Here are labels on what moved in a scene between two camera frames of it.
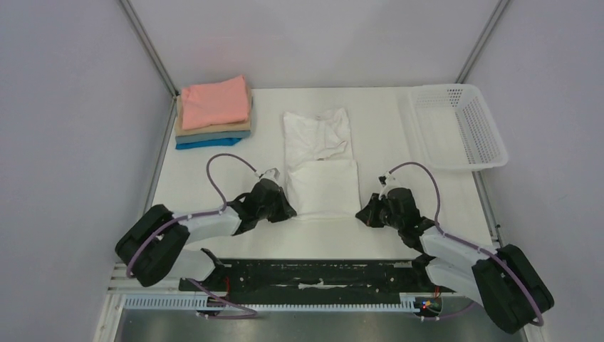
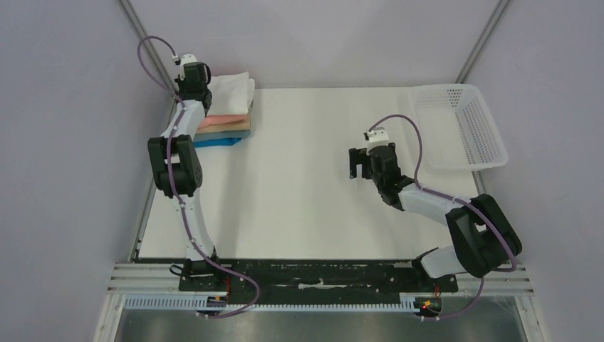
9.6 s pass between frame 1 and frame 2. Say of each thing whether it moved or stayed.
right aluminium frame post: stayed
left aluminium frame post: stayed
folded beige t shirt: stayed
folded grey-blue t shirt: stayed
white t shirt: moved
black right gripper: moved
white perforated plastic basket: stayed
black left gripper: moved
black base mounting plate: stayed
